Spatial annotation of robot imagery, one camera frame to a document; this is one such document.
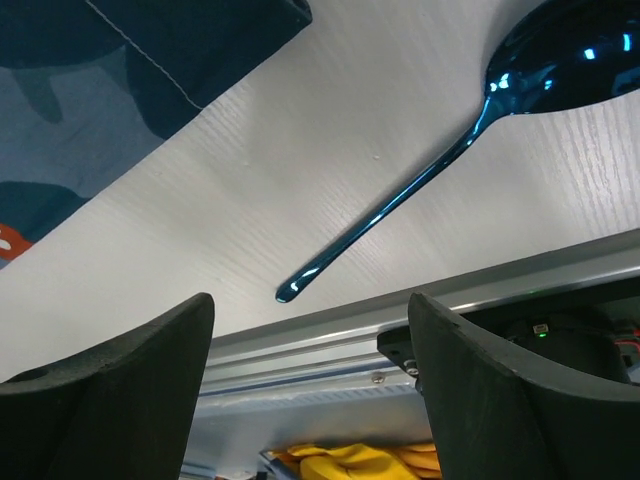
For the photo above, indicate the blue metallic spoon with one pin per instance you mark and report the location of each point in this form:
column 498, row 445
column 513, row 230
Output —
column 561, row 56

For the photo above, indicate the yellow cloth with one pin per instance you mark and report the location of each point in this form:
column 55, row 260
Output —
column 361, row 461

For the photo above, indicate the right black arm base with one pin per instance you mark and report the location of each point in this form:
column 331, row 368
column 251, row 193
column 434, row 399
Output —
column 593, row 329

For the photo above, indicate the blue bear print placemat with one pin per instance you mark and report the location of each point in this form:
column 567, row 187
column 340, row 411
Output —
column 90, row 88

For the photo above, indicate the aluminium mounting rail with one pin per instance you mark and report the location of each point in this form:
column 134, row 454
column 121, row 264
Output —
column 343, row 339

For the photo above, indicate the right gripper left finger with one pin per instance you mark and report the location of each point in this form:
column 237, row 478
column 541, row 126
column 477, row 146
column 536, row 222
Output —
column 122, row 409

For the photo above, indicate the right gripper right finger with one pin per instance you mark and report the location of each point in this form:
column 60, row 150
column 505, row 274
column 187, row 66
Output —
column 499, row 411

